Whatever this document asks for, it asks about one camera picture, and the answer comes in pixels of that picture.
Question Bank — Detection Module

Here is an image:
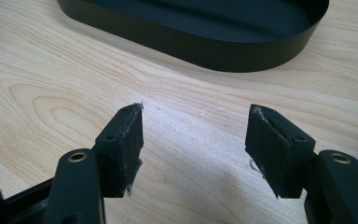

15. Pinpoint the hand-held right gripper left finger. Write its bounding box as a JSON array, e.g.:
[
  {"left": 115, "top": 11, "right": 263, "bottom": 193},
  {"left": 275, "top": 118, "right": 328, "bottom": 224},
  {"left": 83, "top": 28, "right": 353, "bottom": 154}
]
[{"left": 92, "top": 102, "right": 145, "bottom": 199}]

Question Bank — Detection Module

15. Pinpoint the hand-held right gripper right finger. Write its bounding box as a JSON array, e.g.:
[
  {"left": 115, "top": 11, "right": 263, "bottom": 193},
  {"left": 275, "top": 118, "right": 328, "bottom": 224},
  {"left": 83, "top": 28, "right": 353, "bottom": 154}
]
[{"left": 244, "top": 104, "right": 317, "bottom": 200}]

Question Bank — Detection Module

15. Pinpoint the black oval metal tray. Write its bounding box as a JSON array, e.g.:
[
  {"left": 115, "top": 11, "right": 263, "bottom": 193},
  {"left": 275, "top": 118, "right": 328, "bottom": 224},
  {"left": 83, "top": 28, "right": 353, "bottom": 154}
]
[{"left": 56, "top": 0, "right": 330, "bottom": 73}]

